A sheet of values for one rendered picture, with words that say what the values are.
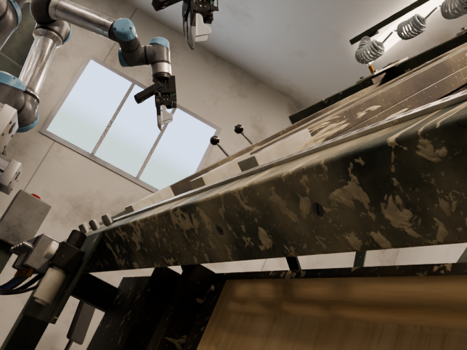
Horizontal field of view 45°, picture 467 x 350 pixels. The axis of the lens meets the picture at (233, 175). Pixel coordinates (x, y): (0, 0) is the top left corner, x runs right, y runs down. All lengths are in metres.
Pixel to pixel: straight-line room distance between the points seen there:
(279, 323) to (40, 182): 4.71
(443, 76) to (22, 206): 1.40
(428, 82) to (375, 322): 0.59
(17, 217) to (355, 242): 1.55
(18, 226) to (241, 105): 4.47
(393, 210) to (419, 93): 0.67
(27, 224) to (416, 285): 1.49
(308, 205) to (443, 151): 0.21
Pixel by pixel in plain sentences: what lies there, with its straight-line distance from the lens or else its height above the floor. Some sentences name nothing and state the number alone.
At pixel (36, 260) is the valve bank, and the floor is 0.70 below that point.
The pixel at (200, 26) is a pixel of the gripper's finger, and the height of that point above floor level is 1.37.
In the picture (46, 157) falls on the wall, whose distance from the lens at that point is 5.66.
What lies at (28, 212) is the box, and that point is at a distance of 2.05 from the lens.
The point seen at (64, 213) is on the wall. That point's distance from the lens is 5.54.
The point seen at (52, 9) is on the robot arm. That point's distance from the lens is 2.30.
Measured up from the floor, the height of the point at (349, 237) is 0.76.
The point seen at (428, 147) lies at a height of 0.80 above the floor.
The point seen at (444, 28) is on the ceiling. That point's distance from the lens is 5.02.
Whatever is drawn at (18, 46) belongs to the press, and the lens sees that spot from 5.09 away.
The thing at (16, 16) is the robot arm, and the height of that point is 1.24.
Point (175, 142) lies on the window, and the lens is 5.85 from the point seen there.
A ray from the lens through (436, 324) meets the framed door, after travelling 0.75.
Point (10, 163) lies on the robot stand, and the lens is 2.01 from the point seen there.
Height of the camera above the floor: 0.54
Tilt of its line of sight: 22 degrees up
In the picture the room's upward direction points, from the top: 25 degrees clockwise
